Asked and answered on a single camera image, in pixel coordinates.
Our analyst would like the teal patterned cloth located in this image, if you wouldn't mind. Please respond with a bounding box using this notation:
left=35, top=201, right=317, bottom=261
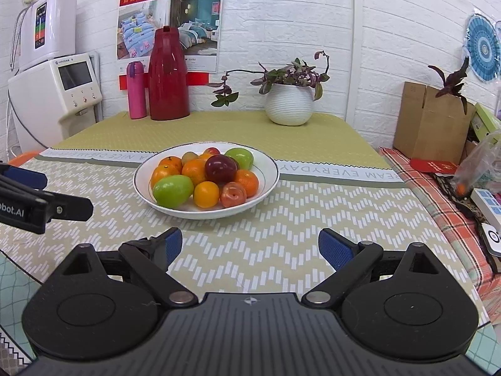
left=0, top=253, right=501, bottom=366

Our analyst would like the large orange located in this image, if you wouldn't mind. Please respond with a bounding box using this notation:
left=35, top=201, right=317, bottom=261
left=181, top=159, right=207, bottom=186
left=151, top=164, right=181, bottom=189

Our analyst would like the orange plaid cloth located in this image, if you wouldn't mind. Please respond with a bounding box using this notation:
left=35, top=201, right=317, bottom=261
left=378, top=147, right=501, bottom=314

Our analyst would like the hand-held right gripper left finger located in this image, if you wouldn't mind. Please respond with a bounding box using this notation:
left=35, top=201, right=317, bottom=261
left=59, top=227, right=198, bottom=308

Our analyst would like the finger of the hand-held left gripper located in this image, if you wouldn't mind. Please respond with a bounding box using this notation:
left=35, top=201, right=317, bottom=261
left=0, top=164, right=48, bottom=200
left=35, top=192, right=95, bottom=225

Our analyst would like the green box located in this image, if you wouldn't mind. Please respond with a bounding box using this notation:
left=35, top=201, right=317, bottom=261
left=466, top=102, right=501, bottom=145

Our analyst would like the pink bottle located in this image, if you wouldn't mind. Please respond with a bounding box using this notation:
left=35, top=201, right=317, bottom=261
left=126, top=62, right=148, bottom=120

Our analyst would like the purple leaf plant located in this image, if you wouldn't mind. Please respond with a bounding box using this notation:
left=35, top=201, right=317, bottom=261
left=428, top=57, right=470, bottom=115

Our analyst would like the cardboard box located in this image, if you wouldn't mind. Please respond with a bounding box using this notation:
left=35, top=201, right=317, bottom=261
left=393, top=81, right=476, bottom=165

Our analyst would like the mandarin with stem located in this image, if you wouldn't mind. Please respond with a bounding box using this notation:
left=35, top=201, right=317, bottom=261
left=158, top=156, right=184, bottom=173
left=234, top=169, right=260, bottom=198

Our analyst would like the white potted plant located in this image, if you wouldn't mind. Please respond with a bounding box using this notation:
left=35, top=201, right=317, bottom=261
left=206, top=51, right=330, bottom=126

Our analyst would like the white dispenser with screen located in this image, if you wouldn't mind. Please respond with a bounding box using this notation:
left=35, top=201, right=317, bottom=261
left=8, top=52, right=104, bottom=153

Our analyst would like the red thermos jug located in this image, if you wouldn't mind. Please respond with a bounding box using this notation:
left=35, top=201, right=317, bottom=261
left=148, top=25, right=191, bottom=121

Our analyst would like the large blue patterned wall disc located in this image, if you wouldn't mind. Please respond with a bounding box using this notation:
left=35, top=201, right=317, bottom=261
left=465, top=13, right=501, bottom=81

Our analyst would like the white plate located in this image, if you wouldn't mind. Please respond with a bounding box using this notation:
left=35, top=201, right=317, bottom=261
left=133, top=141, right=279, bottom=220

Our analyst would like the white wall pipe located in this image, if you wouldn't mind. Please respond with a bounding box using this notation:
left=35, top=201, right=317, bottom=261
left=351, top=0, right=363, bottom=120

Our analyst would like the dark red apple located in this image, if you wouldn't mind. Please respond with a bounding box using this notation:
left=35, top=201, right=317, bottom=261
left=205, top=154, right=239, bottom=184

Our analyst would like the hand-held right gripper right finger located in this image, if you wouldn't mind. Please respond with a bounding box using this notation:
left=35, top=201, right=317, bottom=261
left=301, top=228, right=445, bottom=306

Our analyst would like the red envelope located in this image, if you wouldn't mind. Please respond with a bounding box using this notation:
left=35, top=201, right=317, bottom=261
left=410, top=158, right=458, bottom=175

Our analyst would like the clear plastic bag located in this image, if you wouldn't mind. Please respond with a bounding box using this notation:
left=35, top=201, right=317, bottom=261
left=454, top=129, right=501, bottom=198

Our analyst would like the white wall water unit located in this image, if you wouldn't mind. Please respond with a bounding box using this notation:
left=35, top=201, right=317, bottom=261
left=12, top=0, right=78, bottom=73

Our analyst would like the green apple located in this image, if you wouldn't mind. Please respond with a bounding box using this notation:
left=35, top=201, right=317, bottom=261
left=152, top=175, right=195, bottom=209
left=224, top=148, right=254, bottom=171

